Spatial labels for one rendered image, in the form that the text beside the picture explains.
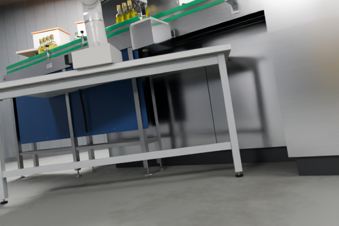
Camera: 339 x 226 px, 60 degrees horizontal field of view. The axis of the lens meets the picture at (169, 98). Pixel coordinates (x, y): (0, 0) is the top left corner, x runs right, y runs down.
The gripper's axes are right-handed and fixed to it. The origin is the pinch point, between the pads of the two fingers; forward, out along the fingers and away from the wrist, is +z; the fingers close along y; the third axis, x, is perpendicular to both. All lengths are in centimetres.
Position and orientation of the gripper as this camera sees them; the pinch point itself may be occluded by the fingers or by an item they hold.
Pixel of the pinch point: (141, 11)
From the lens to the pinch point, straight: 200.6
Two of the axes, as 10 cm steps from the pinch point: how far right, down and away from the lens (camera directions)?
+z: 1.6, 9.8, -0.7
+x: -8.4, 1.7, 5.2
